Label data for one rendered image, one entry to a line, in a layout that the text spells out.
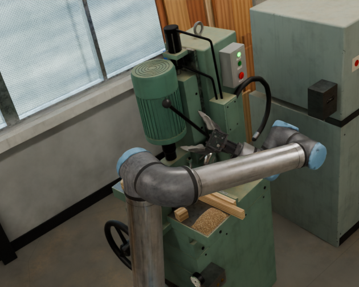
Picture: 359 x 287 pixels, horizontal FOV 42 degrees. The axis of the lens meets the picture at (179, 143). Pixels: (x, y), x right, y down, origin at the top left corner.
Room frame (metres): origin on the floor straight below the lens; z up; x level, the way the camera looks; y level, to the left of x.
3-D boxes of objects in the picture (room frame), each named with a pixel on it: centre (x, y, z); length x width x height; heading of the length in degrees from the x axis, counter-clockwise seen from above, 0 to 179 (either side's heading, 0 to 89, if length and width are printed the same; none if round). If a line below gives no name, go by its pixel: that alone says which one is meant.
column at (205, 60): (1.87, -0.17, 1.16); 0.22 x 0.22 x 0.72; 42
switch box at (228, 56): (1.79, -0.29, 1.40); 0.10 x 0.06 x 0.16; 132
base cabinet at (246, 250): (1.76, -0.04, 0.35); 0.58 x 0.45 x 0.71; 132
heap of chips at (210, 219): (1.42, -0.06, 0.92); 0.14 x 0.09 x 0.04; 132
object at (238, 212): (1.65, 0.02, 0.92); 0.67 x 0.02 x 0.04; 42
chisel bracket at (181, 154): (1.69, 0.03, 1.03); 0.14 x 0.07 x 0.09; 132
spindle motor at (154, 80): (1.68, 0.05, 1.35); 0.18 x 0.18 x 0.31
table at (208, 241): (1.60, 0.12, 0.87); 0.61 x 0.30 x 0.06; 42
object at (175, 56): (1.77, -0.06, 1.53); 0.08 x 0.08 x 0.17; 42
